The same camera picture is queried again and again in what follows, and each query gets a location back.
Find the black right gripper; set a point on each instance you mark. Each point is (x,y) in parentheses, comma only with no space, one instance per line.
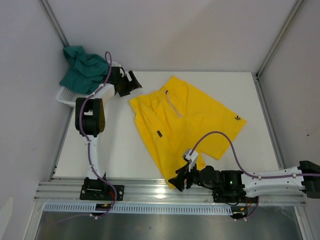
(183,172)

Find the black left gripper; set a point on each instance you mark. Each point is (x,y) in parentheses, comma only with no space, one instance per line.
(132,85)

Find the yellow shorts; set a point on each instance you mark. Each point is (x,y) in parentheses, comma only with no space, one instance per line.
(178,117)

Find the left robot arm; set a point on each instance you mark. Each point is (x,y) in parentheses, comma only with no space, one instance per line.
(90,122)

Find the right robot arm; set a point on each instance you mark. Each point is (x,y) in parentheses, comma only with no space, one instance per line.
(232,186)

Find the green shorts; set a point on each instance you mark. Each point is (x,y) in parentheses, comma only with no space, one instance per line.
(86,71)

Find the white plastic basket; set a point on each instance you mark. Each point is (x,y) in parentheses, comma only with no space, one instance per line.
(69,97)

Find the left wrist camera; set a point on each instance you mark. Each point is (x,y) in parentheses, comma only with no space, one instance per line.
(122,72)

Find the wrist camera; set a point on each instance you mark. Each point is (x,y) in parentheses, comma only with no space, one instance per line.
(122,72)
(190,156)

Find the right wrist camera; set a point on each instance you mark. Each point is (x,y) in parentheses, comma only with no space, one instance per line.
(190,156)

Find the aluminium rail frame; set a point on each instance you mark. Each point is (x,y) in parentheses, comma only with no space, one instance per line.
(149,191)

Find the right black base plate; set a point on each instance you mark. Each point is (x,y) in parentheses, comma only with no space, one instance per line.
(233,198)

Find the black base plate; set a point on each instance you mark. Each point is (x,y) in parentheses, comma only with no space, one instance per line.
(233,198)
(110,192)

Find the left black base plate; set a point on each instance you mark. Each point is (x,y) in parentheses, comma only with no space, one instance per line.
(110,192)

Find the left corner aluminium post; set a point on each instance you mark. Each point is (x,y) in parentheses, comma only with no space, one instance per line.
(53,20)

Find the corner aluminium post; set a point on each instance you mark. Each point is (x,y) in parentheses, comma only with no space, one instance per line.
(53,20)
(284,30)

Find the right corner aluminium post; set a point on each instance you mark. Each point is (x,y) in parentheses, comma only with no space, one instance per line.
(284,30)

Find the white slotted cable duct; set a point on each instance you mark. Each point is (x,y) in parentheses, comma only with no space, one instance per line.
(134,208)

